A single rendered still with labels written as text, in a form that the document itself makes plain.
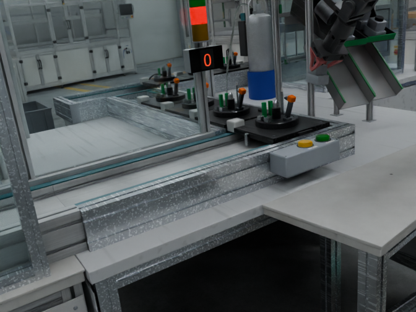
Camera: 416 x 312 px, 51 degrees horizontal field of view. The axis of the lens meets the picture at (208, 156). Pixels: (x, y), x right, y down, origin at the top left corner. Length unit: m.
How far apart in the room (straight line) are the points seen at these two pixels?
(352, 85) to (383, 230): 0.73
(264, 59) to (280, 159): 1.24
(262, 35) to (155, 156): 1.20
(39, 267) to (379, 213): 0.76
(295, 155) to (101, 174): 0.55
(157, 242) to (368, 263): 0.47
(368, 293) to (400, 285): 1.30
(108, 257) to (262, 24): 1.64
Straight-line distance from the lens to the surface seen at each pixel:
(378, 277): 1.05
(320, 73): 1.45
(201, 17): 1.37
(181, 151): 1.37
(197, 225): 1.06
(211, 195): 1.13
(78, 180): 1.26
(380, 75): 1.76
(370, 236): 1.00
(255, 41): 2.35
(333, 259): 1.45
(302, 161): 1.21
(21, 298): 0.97
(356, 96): 1.60
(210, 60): 1.39
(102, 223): 1.02
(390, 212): 1.11
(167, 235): 1.04
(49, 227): 1.00
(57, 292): 1.00
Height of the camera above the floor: 1.35
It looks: 19 degrees down
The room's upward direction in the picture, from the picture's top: 6 degrees counter-clockwise
